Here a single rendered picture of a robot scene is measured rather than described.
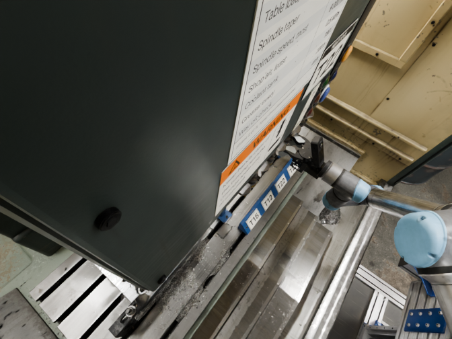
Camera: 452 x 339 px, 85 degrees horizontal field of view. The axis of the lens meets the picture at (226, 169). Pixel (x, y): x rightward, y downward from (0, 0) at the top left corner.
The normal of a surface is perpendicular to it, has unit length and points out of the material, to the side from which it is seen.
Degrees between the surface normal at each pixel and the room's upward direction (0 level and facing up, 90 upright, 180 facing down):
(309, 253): 8
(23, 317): 24
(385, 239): 0
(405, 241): 89
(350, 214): 17
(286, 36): 90
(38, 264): 0
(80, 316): 0
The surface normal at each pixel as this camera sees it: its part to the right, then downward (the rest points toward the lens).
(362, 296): 0.10, -0.52
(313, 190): -0.16, -0.22
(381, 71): -0.61, 0.64
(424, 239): -0.99, -0.07
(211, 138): 0.79, 0.56
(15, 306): 0.33, -0.74
